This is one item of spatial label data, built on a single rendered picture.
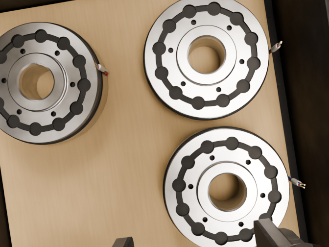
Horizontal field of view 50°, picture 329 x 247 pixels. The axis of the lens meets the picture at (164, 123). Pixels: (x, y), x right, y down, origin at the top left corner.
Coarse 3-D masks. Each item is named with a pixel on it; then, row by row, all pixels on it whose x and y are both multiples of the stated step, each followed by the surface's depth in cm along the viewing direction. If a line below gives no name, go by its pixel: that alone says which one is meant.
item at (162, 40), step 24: (192, 0) 28; (216, 0) 28; (168, 24) 29; (192, 24) 29; (216, 24) 28; (240, 24) 29; (168, 48) 29; (240, 48) 28; (264, 48) 28; (168, 72) 29; (240, 72) 28; (264, 72) 28; (168, 96) 29; (192, 96) 28; (216, 96) 28; (240, 96) 28
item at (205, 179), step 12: (216, 168) 28; (228, 168) 28; (240, 168) 28; (204, 180) 28; (252, 180) 28; (204, 192) 28; (252, 192) 28; (204, 204) 28; (240, 204) 28; (252, 204) 28; (216, 216) 28; (228, 216) 28; (240, 216) 28
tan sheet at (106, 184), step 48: (96, 0) 32; (144, 0) 32; (240, 0) 31; (96, 48) 32; (144, 96) 32; (0, 144) 33; (96, 144) 32; (144, 144) 32; (48, 192) 32; (96, 192) 32; (144, 192) 32; (48, 240) 32; (96, 240) 32; (144, 240) 32
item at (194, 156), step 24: (192, 144) 29; (216, 144) 29; (240, 144) 29; (264, 144) 28; (168, 168) 29; (192, 168) 29; (264, 168) 28; (168, 192) 29; (192, 192) 29; (264, 192) 28; (288, 192) 28; (192, 216) 29; (264, 216) 29; (192, 240) 29; (216, 240) 29; (240, 240) 28
